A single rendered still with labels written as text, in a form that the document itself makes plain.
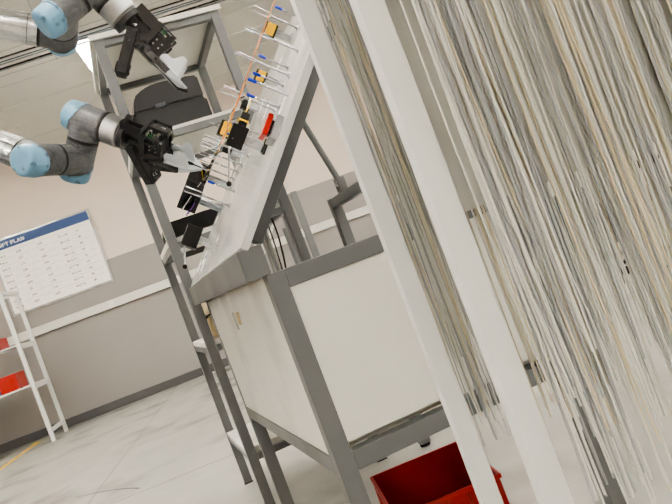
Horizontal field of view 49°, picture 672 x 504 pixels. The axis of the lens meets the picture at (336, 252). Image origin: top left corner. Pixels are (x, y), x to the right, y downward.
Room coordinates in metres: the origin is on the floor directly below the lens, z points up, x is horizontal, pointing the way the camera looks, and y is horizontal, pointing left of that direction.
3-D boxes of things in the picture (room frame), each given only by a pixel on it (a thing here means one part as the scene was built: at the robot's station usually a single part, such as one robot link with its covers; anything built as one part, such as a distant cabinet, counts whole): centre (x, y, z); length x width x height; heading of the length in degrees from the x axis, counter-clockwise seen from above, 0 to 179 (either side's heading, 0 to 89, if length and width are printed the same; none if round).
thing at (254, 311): (1.79, 0.24, 0.60); 0.55 x 0.03 x 0.39; 17
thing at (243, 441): (2.99, 0.41, 0.92); 0.60 x 0.50 x 1.85; 17
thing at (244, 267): (2.04, 0.34, 0.83); 1.18 x 0.05 x 0.06; 17
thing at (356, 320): (2.14, 0.03, 0.60); 1.17 x 0.58 x 0.40; 17
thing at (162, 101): (2.88, 0.44, 1.56); 0.30 x 0.23 x 0.19; 109
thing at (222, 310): (2.31, 0.40, 0.60); 0.55 x 0.02 x 0.39; 17
